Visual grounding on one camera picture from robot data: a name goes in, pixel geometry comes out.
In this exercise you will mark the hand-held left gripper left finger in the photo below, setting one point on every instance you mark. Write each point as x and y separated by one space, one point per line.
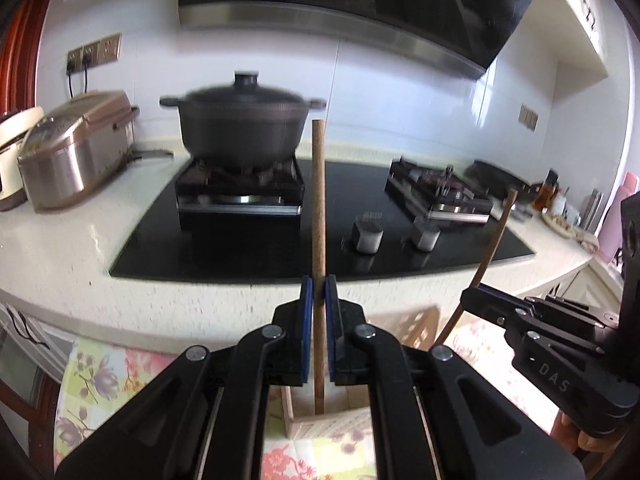
306 330

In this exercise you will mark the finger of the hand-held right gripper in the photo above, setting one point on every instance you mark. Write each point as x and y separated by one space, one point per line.
565 310
487 310

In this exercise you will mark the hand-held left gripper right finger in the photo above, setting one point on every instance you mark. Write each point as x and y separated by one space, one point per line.
331 330

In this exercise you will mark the brown wooden chopstick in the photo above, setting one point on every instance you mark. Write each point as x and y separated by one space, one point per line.
318 185
495 240

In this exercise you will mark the beige perforated utensil basket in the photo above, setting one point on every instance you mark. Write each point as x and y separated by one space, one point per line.
320 425

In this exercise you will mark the person's right hand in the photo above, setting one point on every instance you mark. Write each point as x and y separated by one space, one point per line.
582 445

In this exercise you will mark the plate of food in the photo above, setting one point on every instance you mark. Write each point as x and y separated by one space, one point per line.
565 230

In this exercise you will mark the silver stove knob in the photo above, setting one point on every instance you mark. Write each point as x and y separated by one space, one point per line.
367 237
426 236

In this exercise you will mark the white mug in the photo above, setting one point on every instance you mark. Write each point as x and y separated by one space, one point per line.
562 210

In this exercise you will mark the black glass gas cooktop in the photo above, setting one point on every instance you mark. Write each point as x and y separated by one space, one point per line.
250 245

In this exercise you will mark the pink thermos bottle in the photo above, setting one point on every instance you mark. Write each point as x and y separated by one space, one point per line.
617 220

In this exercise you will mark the amber oil bottle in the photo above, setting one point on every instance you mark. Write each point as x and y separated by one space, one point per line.
545 195

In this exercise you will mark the black burner grate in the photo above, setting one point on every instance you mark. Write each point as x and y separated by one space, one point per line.
240 195
440 195

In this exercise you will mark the black wok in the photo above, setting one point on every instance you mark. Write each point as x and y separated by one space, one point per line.
505 177

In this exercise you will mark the black cooking pot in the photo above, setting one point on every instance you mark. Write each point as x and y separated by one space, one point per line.
240 135

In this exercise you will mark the floral tablecloth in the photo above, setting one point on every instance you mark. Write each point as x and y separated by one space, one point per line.
100 375

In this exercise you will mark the black pot lid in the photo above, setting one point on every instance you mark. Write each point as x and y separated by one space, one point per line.
245 91

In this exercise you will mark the white lower cabinet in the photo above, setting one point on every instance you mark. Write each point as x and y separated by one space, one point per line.
25 350

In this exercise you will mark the white cabinet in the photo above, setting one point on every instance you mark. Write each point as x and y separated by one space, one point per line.
25 350
575 20

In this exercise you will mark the white upper cabinet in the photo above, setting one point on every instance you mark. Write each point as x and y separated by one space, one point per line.
575 20

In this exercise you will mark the bronze rice cooker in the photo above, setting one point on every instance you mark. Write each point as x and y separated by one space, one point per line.
75 150

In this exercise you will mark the white rice cooker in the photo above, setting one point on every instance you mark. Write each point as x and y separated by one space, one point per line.
15 160

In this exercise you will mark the beige wall switch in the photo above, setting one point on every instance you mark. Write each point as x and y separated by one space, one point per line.
528 116

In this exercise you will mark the beige wall socket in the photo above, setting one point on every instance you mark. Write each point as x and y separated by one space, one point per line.
109 47
90 55
75 60

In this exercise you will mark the red wooden door frame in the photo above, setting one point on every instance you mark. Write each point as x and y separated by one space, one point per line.
22 45

